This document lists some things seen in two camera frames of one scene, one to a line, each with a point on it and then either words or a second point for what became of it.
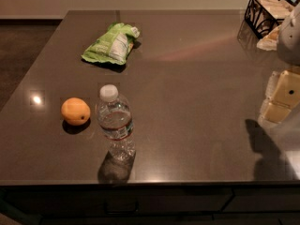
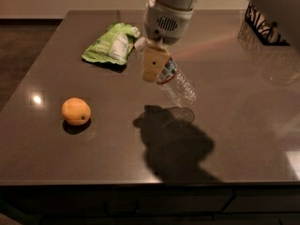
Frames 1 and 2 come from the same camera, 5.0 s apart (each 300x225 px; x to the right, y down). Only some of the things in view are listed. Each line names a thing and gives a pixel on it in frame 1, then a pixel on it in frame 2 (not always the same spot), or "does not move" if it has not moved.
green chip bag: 112,46 does not move
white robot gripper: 290,39 → 167,27
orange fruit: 75,111 does not move
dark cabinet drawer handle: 132,212 does not move
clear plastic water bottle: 114,117 → 171,79
